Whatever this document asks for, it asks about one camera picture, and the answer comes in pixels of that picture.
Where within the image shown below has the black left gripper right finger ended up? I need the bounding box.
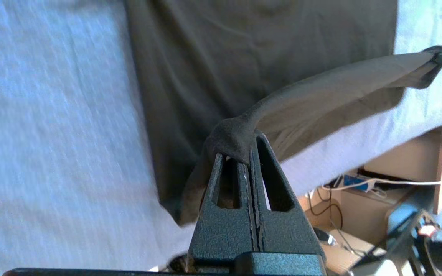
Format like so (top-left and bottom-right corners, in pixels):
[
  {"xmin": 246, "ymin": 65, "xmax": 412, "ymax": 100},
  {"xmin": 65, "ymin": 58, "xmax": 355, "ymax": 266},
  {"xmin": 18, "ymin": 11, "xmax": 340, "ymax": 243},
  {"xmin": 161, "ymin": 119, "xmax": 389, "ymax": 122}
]
[{"xmin": 249, "ymin": 130, "xmax": 325, "ymax": 256}]

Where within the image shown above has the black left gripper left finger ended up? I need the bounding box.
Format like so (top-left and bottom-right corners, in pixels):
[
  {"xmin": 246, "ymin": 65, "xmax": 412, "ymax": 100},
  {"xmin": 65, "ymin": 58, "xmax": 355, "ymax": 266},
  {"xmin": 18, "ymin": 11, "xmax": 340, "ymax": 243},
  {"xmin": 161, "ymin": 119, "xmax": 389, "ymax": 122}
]
[{"xmin": 188, "ymin": 153, "xmax": 259, "ymax": 258}]

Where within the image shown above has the black t-shirt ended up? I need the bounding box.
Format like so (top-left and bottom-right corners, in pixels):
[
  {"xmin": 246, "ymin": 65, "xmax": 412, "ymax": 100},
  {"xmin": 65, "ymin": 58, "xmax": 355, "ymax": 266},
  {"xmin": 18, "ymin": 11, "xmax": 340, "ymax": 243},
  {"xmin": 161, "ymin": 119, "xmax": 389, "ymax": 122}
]
[{"xmin": 123, "ymin": 0, "xmax": 442, "ymax": 227}]

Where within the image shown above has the brown cardboard box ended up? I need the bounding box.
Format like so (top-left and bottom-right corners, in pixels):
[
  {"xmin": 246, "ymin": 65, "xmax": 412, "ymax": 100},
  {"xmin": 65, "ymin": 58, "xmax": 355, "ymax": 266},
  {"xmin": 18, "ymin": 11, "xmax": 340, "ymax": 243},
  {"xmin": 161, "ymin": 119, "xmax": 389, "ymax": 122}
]
[{"xmin": 300, "ymin": 126, "xmax": 442, "ymax": 274}]

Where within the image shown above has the blue power strip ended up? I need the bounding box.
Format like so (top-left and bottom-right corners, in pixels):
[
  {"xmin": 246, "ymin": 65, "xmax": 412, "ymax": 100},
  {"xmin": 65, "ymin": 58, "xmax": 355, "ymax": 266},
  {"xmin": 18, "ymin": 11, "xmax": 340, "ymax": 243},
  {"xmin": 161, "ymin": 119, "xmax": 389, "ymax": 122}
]
[{"xmin": 343, "ymin": 174, "xmax": 376, "ymax": 192}]

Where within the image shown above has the blue bed sheet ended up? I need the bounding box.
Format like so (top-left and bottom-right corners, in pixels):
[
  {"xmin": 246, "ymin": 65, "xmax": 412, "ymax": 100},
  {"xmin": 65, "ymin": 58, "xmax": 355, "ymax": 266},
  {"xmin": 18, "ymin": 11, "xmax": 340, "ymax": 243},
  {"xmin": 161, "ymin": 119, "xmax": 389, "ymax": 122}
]
[{"xmin": 0, "ymin": 0, "xmax": 442, "ymax": 273}]

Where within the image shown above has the white cable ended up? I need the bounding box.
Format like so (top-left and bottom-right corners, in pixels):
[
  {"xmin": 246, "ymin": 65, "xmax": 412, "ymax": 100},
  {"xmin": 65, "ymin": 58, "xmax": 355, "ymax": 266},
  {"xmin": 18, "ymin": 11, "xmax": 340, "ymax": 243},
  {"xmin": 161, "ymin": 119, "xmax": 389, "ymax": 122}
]
[{"xmin": 323, "ymin": 171, "xmax": 442, "ymax": 192}]

